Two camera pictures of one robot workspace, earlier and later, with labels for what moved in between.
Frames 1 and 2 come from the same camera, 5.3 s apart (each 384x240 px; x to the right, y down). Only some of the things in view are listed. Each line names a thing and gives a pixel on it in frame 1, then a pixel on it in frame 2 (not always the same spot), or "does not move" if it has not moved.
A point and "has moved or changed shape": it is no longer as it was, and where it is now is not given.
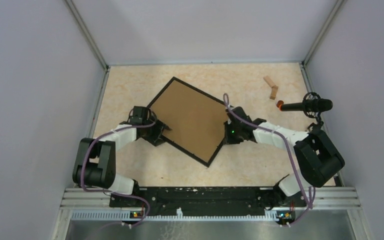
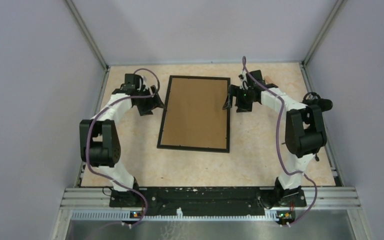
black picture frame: [196, 118] has moved or changed shape
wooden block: [269, 82] does not move
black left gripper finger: [164, 126] to [158, 102]
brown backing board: [196, 121] has moved or changed shape
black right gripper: [228, 139] to [235, 91]
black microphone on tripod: [312, 105] does not move
